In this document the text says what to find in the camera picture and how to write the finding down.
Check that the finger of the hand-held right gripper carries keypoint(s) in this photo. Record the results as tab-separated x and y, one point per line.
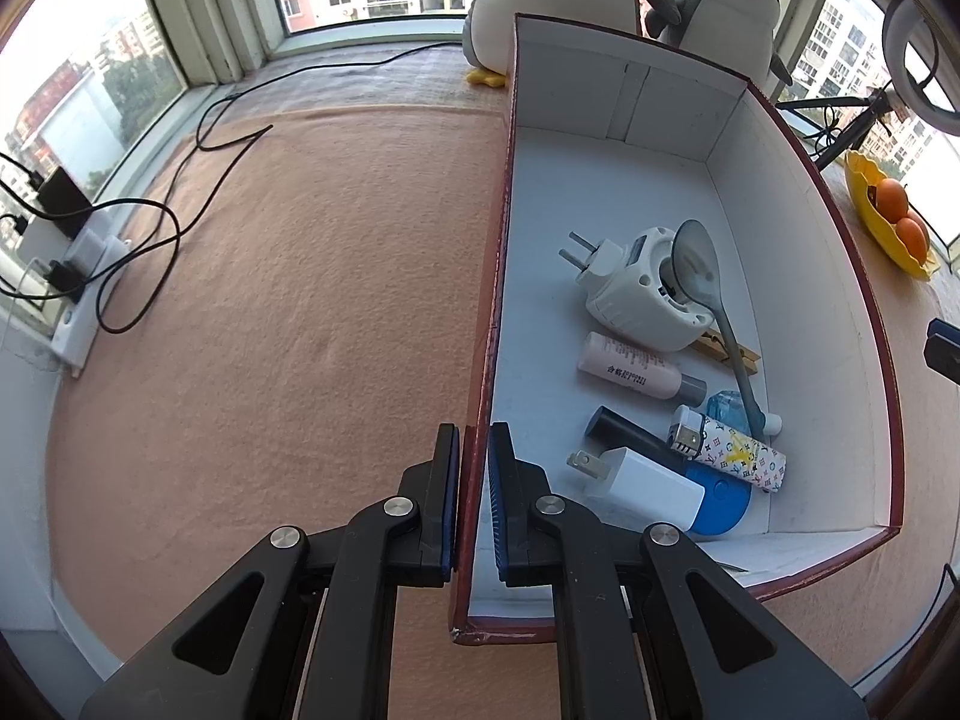
945	352

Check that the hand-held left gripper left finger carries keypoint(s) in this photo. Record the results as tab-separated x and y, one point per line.
447	495

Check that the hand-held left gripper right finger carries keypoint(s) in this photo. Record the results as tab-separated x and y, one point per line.
498	510

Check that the white wall charger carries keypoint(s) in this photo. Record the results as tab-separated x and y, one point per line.
645	491

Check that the black tube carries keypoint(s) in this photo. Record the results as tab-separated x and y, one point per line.
626	431

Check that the pink tube bottle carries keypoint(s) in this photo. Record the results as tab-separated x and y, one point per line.
630	367

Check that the wooden clothespin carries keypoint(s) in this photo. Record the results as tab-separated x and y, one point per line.
739	356

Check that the blue round container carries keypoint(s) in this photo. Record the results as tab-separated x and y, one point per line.
724	506

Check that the small clear blue bottle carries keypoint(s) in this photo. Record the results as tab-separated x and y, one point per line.
724	409

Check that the patterned lighter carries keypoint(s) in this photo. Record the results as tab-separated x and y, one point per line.
739	457

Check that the white plug-in device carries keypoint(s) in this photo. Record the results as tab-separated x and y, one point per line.
637	300

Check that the grey spoon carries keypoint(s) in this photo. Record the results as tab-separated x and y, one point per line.
697	255

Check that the white cardboard box red rim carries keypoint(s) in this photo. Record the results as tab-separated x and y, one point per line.
600	187

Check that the orange fruit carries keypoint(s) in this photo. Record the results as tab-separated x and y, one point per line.
892	199
913	238

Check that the yellow plastic bowl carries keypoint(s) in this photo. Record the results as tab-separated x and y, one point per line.
874	229

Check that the white power strip with chargers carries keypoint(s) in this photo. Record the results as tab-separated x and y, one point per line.
169	217

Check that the small penguin plush toy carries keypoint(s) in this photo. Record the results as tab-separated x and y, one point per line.
724	15

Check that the checked cloth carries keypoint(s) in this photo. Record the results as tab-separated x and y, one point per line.
360	82

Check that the white plug adapter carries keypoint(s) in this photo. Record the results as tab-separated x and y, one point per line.
90	249

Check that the black plug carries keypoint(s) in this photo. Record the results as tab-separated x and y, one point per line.
67	275

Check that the black power adapter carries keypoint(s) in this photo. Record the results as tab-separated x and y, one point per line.
64	202

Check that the white window frame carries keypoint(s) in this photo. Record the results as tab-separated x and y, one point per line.
210	7

